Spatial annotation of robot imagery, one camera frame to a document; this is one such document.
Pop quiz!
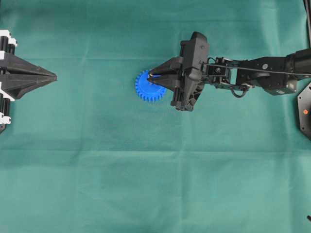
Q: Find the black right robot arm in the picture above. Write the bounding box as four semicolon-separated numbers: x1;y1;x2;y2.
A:
147;32;311;111

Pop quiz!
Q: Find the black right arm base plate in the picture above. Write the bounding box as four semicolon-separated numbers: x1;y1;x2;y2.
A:
297;83;311;139

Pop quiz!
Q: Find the blue plastic gear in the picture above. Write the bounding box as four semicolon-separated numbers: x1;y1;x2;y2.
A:
135;70;167;102

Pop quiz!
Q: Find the green table cloth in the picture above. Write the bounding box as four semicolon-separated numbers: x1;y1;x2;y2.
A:
0;0;311;233

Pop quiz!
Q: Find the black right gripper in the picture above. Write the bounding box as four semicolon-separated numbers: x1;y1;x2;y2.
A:
147;32;210;112

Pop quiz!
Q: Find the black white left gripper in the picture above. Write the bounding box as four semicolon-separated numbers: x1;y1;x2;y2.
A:
0;29;57;133

